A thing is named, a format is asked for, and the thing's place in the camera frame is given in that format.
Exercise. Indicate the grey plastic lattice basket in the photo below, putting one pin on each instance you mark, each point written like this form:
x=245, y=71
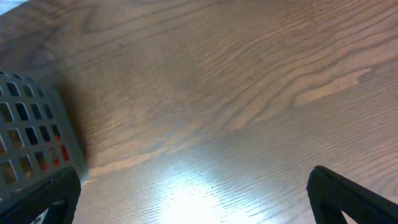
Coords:
x=27, y=104

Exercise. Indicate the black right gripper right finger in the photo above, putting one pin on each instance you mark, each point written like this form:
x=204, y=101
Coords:
x=332, y=196

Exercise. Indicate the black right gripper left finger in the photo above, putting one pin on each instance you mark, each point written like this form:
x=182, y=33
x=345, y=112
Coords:
x=56, y=195

